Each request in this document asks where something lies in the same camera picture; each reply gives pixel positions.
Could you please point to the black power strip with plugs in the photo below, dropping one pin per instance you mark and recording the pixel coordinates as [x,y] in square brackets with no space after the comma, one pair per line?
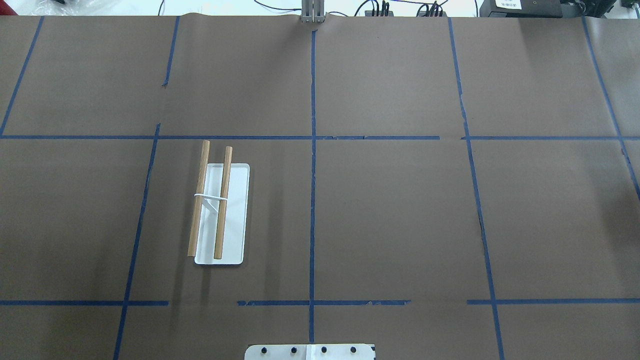
[379,9]

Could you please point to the white towel rack with wooden bars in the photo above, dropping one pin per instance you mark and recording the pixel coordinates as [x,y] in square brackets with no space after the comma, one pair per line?
[218,225]

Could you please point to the black device top right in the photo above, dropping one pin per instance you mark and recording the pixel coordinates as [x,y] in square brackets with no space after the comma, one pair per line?
[553,9]

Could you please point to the aluminium frame post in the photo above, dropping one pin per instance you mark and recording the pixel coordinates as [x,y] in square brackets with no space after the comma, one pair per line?
[313,11]

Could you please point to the white mounting plate with bolts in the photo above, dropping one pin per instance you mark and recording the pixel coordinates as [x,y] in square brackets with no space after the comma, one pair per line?
[331,351]

